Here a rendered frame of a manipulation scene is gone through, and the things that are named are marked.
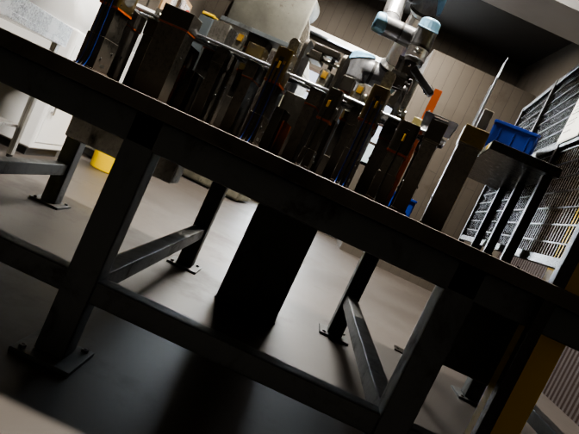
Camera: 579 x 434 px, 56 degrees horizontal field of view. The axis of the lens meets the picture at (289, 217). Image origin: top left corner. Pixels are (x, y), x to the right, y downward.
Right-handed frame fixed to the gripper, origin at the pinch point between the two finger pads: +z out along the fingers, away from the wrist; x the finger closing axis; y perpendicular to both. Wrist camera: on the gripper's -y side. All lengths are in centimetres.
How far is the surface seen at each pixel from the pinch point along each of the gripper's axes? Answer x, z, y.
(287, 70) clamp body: 20.0, 3.7, 37.8
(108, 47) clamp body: 19, 21, 102
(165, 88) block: 18, 26, 76
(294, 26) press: -457, -125, 186
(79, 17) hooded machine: -148, -1, 236
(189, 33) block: 19, 5, 76
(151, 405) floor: 73, 102, 20
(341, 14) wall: -634, -211, 179
